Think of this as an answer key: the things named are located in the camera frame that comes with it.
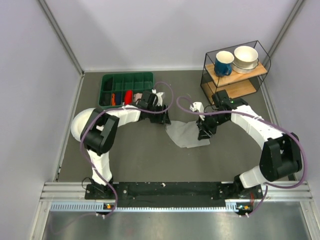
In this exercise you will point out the aluminium frame rail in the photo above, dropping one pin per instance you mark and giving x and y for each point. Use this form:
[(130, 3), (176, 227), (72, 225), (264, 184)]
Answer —
[(75, 192)]

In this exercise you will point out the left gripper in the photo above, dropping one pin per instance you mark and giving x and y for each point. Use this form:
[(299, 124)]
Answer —
[(162, 118)]

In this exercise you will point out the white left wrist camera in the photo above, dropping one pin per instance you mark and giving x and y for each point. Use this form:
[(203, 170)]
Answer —
[(159, 98)]

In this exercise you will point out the white cable duct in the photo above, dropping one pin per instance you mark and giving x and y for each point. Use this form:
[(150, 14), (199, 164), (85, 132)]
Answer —
[(101, 207)]

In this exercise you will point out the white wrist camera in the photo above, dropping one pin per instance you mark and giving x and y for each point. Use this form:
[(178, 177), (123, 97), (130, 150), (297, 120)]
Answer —
[(159, 98), (199, 108)]

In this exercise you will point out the blue mug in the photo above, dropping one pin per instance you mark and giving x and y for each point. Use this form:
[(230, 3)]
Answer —
[(223, 63)]

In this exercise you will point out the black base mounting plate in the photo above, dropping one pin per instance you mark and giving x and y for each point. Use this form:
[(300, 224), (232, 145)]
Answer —
[(181, 194)]

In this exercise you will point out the white bowl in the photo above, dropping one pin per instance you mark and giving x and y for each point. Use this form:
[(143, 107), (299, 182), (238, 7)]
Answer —
[(246, 59)]

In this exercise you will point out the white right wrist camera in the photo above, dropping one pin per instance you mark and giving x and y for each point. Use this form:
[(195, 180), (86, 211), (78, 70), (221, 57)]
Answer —
[(199, 108)]

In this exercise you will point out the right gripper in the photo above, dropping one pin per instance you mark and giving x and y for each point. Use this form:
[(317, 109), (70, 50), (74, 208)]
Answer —
[(204, 129)]

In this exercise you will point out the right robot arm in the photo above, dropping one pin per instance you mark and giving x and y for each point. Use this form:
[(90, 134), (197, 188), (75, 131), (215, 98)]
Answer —
[(280, 156)]

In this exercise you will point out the white underwear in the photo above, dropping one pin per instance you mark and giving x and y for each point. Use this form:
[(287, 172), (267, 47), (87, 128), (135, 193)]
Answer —
[(185, 134)]

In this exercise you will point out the white paper plate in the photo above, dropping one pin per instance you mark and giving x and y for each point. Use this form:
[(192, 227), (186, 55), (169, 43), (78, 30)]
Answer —
[(79, 122)]

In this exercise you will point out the black wire wooden shelf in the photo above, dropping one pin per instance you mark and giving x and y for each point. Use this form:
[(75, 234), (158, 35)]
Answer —
[(241, 81)]

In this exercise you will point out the green compartment organizer box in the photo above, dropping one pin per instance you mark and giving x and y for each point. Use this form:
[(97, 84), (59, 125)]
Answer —
[(138, 82)]

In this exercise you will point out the red rolled garment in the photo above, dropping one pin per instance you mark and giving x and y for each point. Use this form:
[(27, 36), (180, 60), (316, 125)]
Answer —
[(128, 97)]

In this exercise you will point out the pink rolled garment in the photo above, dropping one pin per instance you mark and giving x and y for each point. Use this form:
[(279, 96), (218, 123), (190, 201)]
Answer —
[(137, 97)]

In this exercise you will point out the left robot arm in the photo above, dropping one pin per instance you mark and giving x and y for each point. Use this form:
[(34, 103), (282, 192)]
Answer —
[(96, 129)]

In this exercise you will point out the orange and blue rolled garment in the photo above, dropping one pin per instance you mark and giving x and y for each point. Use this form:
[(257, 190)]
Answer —
[(116, 99)]

